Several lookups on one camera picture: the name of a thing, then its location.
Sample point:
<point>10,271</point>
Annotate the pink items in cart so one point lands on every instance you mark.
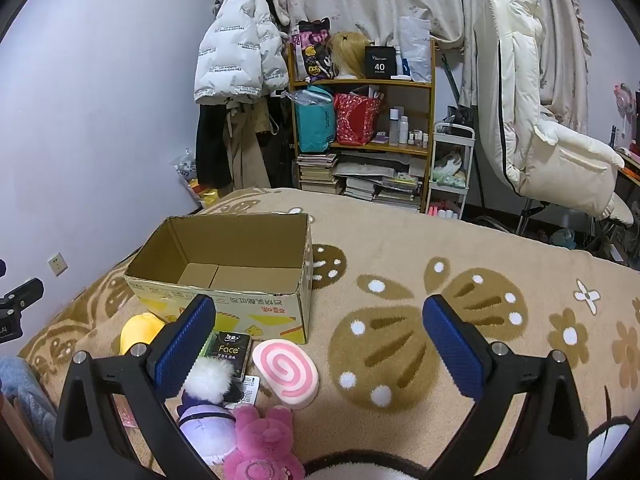
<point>442,208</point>

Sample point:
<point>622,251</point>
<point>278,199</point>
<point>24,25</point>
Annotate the pile of magazines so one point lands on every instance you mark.
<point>385,182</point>

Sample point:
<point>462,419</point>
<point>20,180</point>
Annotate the light green cloth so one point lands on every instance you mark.
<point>447,178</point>

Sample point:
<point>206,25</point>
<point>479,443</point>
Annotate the brown white plush animal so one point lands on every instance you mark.
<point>449,160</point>

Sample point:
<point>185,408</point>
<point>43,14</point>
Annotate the pink black printed bag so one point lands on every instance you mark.
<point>312,55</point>

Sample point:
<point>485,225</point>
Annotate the tall white cosmetic bottle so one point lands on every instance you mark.
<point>394,127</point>

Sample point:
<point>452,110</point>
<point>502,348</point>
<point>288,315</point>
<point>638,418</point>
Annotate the wooden shelf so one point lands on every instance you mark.
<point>431,120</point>

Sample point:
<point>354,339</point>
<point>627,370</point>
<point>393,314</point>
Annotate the short white cosmetic bottle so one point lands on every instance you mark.
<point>404,132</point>

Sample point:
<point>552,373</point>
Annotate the cream padded chair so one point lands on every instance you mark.
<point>515,110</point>

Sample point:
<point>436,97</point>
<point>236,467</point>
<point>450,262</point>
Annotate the blond wig on head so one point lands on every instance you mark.
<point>347,52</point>

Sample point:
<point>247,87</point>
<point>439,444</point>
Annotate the pink swirl lollipop toy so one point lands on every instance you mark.
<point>285,372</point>

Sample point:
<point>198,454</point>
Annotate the purple plush doll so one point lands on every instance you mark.
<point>205,425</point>

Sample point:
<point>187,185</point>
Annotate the white wall socket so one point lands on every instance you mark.
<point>57,263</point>

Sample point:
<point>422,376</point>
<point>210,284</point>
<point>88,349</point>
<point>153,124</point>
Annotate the red patterned bag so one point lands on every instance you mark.
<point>355,120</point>

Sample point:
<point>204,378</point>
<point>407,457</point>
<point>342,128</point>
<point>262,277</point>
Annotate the white plastic bag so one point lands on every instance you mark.
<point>415,45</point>

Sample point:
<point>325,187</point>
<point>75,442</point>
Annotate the black box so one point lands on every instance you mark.
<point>380,62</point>

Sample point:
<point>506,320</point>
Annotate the yellow plush toy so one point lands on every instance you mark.
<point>140,330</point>

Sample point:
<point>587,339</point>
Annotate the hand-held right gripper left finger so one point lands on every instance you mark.
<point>182,345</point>

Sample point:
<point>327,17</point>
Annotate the stack of books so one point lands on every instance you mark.
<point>317,172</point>

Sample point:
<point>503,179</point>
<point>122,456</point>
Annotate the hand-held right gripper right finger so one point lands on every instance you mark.
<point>452,345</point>

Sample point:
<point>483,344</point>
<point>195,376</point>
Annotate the silver packet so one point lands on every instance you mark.
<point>250,390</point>

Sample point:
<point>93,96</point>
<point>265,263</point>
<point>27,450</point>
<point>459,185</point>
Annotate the pink plastic packet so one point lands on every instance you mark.
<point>127,417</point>

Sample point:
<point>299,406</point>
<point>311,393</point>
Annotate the clear bag of snacks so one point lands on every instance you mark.
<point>192,180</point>

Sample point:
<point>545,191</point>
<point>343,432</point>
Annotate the pink desk fan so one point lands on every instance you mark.
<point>625,102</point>

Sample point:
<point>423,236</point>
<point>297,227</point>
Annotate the blue grey fleece cloth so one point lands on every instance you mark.
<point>25,395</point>

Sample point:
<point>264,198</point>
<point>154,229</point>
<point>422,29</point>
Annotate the white puffer jacket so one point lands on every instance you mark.
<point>235,50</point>

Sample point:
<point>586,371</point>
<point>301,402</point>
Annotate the white fluffy plush ball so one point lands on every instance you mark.
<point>210,380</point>

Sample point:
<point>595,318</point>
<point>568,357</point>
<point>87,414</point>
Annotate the black coat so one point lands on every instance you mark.
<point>212,150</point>

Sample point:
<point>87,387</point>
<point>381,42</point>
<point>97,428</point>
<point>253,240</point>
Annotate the green tissue pack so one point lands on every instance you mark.
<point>206,347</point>

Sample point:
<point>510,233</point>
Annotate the teal bag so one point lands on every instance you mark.
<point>315,125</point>

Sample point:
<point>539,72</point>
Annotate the row of small bottles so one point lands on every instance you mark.
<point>419,139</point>

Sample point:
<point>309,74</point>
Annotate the black tissue pack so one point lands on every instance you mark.
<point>232,352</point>

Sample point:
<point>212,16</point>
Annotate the white trolley cart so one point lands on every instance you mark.
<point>454,128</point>

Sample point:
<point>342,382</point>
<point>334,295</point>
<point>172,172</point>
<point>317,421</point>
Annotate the pink plush bear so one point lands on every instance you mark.
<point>260,435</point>

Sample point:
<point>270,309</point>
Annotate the beige printed blanket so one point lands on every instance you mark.
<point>400,260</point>

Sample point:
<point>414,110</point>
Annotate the cardboard box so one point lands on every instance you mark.
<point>225,250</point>

